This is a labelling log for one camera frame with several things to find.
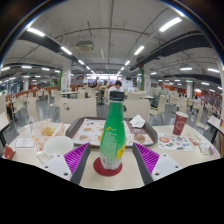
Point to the white polka dot mug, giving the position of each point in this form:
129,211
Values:
56,145

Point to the crumpled white napkin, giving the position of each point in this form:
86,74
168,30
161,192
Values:
137,120

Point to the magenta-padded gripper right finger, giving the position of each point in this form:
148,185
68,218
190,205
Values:
147,158

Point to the clear plastic bag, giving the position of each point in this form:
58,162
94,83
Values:
205,148

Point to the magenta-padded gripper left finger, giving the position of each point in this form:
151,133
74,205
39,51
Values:
76,157

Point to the neighbouring white table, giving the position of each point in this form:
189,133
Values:
215,121

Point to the ceiling strip lights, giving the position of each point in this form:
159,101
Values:
170,24

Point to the small red sauce packet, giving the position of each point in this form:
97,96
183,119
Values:
193,140

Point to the ceiling air conditioner unit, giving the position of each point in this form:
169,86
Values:
85,46

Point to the red and white leaflet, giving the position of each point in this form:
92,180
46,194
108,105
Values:
215,151

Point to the red paper cup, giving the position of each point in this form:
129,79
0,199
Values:
180,124

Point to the colourful sticker sheet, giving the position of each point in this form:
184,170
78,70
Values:
175,141

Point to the flat round red coaster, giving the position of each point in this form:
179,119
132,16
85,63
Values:
100,170

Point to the small red card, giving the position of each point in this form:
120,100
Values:
8,152

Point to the person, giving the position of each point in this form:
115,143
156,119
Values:
115,89

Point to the paper snack bag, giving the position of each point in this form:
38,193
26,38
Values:
48,130

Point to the beige cafeteria chairs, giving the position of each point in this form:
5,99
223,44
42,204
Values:
78,108

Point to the white printed card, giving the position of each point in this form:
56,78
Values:
25,142

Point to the dark food tray paper liner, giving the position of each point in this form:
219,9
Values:
88,128

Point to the green drink bottle black cap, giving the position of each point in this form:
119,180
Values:
113,140

